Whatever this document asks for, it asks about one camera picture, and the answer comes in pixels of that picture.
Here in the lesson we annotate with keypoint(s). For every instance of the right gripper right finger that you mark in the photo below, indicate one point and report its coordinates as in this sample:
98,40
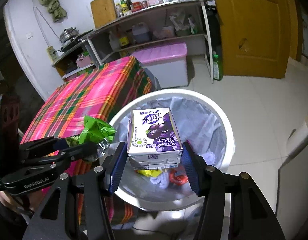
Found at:
194,169

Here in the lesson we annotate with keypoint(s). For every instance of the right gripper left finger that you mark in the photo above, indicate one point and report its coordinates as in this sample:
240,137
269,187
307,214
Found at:
114,166

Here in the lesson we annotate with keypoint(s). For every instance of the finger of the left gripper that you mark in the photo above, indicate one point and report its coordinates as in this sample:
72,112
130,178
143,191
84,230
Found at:
41,147
86,152

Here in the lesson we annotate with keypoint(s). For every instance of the green snack bag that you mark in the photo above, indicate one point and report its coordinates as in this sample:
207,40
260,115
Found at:
96,131

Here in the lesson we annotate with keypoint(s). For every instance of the white foam fruit net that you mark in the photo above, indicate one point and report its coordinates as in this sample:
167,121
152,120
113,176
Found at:
163,179

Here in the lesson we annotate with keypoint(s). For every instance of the purple grape milk carton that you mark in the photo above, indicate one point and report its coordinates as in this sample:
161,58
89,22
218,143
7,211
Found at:
153,140

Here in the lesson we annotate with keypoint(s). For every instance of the white trash bin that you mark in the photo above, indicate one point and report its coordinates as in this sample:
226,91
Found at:
199,121

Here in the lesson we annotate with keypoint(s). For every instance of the operator left hand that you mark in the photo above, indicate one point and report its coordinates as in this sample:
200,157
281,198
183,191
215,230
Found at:
35,199

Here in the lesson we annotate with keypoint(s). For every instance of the red plastic wrapper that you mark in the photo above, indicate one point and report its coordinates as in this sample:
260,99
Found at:
177,179

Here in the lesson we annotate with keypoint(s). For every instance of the yellow wrapper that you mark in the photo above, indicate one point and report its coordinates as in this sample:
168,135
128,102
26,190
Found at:
149,173

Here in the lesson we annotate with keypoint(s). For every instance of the pink plaid tablecloth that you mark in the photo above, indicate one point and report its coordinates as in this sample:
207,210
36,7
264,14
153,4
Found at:
100,94

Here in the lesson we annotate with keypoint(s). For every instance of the pink plastic basket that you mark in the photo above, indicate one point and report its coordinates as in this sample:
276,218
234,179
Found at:
83,61

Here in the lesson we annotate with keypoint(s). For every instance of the small wooden shelf cabinet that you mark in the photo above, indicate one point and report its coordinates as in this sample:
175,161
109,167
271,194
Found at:
66,65

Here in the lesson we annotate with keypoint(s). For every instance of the white power strip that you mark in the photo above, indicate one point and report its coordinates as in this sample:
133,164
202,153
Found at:
52,53

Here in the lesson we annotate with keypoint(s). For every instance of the green glass bottle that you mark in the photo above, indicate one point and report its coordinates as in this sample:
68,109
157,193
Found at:
217,67

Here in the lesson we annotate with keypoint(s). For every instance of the pink lidded storage box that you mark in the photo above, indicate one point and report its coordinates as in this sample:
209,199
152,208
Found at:
168,63

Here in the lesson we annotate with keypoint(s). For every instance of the white paper roll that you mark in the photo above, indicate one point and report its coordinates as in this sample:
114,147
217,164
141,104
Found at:
298,139

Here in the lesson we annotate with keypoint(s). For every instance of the black induction cooker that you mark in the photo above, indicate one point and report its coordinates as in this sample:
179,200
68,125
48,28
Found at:
72,42

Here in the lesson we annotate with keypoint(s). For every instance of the steel cooking pot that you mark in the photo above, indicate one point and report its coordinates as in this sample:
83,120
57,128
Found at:
68,34

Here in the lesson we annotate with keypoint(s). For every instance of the grey oil jug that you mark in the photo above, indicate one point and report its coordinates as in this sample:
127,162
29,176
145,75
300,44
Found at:
141,32

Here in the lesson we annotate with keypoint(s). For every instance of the wooden cutting board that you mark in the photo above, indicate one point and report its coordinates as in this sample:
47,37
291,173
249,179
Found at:
103,11

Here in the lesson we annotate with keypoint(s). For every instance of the grey metal shelf unit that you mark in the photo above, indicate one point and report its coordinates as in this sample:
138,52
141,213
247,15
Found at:
156,17

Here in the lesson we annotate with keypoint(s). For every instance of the clear plastic bottle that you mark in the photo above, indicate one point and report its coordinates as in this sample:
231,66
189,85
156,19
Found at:
118,10

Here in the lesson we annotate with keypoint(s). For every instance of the green cap sauce bottle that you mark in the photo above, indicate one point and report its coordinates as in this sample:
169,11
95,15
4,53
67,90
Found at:
124,6

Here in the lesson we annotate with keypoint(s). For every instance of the red lidded jar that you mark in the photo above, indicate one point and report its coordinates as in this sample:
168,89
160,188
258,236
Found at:
137,6

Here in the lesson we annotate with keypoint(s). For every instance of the dark soy sauce bottle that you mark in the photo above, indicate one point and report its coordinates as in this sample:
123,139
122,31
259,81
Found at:
129,4

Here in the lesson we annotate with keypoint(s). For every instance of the yellow wooden door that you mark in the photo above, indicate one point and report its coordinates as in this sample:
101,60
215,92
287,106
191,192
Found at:
259,36

